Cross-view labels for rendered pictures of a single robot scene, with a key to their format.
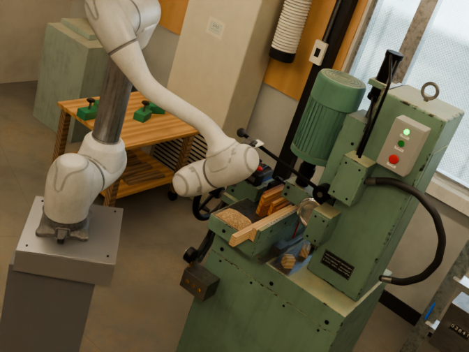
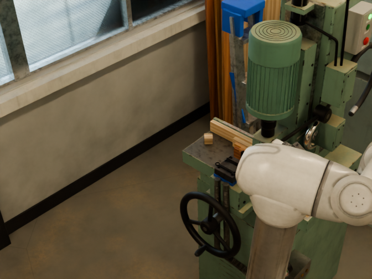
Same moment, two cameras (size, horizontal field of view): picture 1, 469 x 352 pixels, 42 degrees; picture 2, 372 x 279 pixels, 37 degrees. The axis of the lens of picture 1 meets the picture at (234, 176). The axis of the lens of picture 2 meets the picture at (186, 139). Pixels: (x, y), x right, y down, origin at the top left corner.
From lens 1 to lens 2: 242 cm
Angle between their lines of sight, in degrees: 62
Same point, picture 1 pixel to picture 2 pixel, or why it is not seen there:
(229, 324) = not seen: hidden behind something
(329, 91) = (297, 48)
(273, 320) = not seen: hidden behind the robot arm
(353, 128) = (310, 55)
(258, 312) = (320, 225)
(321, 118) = (294, 73)
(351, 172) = (351, 77)
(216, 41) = not seen: outside the picture
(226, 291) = (299, 248)
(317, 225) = (340, 132)
